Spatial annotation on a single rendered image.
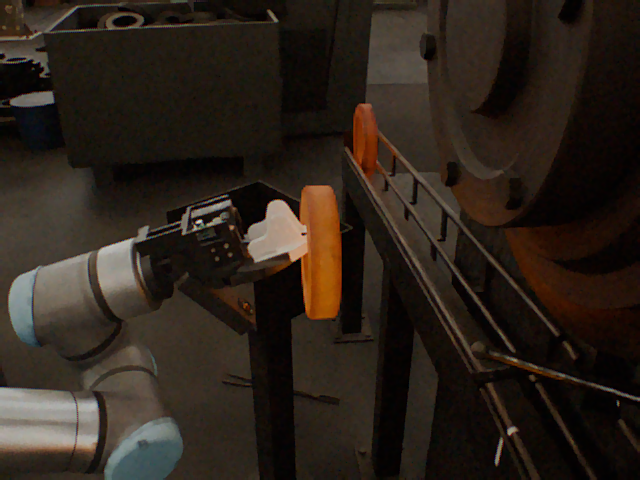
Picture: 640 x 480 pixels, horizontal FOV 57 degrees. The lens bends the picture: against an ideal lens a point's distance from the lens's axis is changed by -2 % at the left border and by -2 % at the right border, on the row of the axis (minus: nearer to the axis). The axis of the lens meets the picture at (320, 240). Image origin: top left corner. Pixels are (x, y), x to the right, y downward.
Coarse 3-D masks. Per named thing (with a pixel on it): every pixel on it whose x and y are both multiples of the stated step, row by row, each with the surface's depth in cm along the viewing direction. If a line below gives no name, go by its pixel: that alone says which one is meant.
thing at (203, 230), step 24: (192, 216) 69; (216, 216) 69; (144, 240) 67; (168, 240) 67; (192, 240) 65; (216, 240) 66; (240, 240) 67; (144, 264) 67; (168, 264) 70; (192, 264) 69; (216, 264) 69; (240, 264) 68; (168, 288) 71; (216, 288) 68
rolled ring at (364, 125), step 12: (360, 108) 154; (372, 108) 154; (360, 120) 154; (372, 120) 151; (360, 132) 165; (372, 132) 150; (360, 144) 166; (372, 144) 151; (360, 156) 164; (372, 156) 152; (372, 168) 155
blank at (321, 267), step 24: (312, 192) 68; (312, 216) 65; (336, 216) 65; (312, 240) 64; (336, 240) 64; (312, 264) 64; (336, 264) 64; (312, 288) 65; (336, 288) 65; (312, 312) 68; (336, 312) 68
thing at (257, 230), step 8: (280, 200) 70; (272, 208) 70; (280, 208) 70; (288, 208) 71; (288, 216) 71; (256, 224) 71; (264, 224) 71; (296, 224) 71; (248, 232) 72; (256, 232) 72; (264, 232) 72; (304, 232) 71
